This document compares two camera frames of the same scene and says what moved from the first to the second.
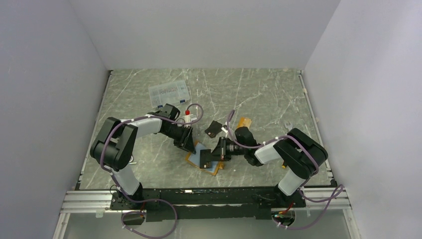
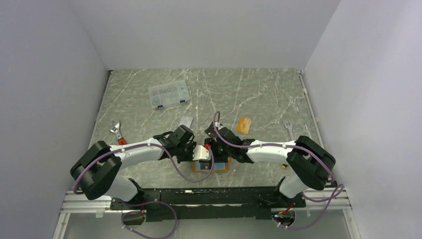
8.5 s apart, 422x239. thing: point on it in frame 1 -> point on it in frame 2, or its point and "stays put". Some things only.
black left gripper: (185, 142) -> (191, 145)
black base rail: (203, 204) stays put
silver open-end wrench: (289, 126) stays put
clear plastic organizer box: (172, 93) stays put
